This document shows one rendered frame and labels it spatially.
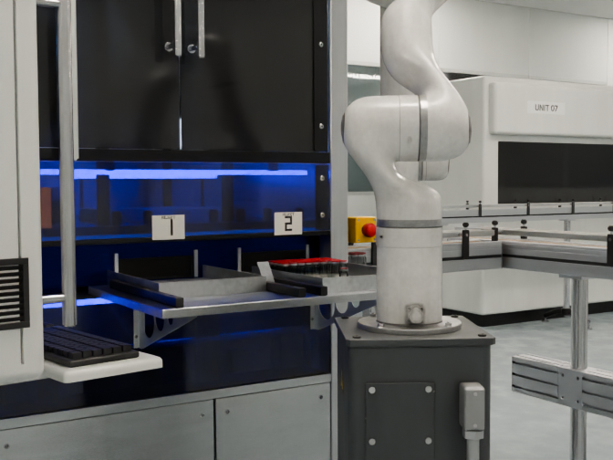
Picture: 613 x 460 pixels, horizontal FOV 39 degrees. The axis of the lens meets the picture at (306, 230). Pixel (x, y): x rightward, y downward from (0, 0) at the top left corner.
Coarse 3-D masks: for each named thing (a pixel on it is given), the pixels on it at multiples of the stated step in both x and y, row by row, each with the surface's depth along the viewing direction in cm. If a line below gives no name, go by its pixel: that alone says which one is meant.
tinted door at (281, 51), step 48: (192, 0) 215; (240, 0) 222; (288, 0) 229; (240, 48) 222; (288, 48) 230; (192, 96) 216; (240, 96) 223; (288, 96) 230; (192, 144) 216; (240, 144) 223; (288, 144) 231
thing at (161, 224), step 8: (152, 216) 210; (160, 216) 211; (168, 216) 213; (176, 216) 214; (152, 224) 211; (160, 224) 212; (168, 224) 213; (176, 224) 214; (152, 232) 211; (160, 232) 212; (168, 232) 213; (176, 232) 214
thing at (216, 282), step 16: (112, 272) 210; (208, 272) 224; (224, 272) 215; (240, 272) 208; (160, 288) 185; (176, 288) 187; (192, 288) 189; (208, 288) 191; (224, 288) 193; (240, 288) 195; (256, 288) 197
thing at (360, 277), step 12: (348, 264) 229; (276, 276) 210; (288, 276) 205; (300, 276) 201; (348, 276) 228; (360, 276) 198; (372, 276) 199; (336, 288) 194; (348, 288) 196; (360, 288) 198; (372, 288) 200
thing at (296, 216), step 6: (276, 216) 228; (282, 216) 229; (294, 216) 231; (300, 216) 232; (276, 222) 229; (282, 222) 229; (288, 222) 230; (294, 222) 231; (300, 222) 232; (276, 228) 229; (282, 228) 229; (288, 228) 231; (294, 228) 231; (300, 228) 232; (276, 234) 229; (282, 234) 230; (288, 234) 231; (294, 234) 231; (300, 234) 233
